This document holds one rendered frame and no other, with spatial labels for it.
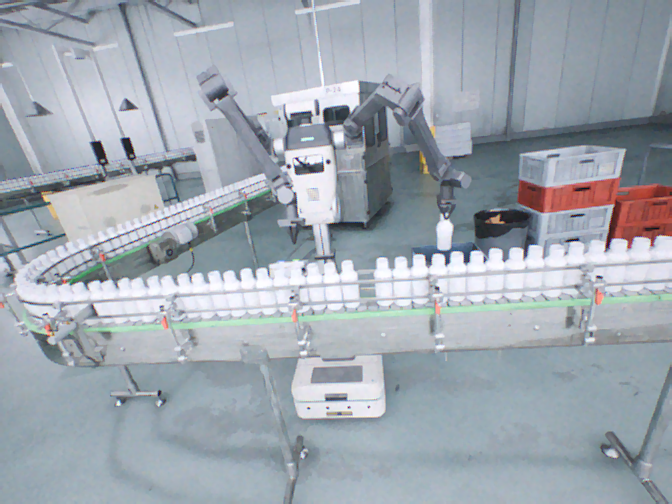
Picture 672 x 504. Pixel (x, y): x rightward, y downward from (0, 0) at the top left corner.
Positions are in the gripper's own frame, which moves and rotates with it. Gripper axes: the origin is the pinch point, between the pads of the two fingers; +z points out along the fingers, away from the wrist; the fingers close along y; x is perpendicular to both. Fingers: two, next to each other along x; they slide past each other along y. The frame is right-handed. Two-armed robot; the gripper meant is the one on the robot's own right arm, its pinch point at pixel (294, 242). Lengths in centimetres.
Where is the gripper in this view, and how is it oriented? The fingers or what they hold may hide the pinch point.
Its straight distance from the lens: 127.8
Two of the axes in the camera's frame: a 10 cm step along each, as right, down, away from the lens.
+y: 9.9, -0.8, -1.3
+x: 1.2, -0.5, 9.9
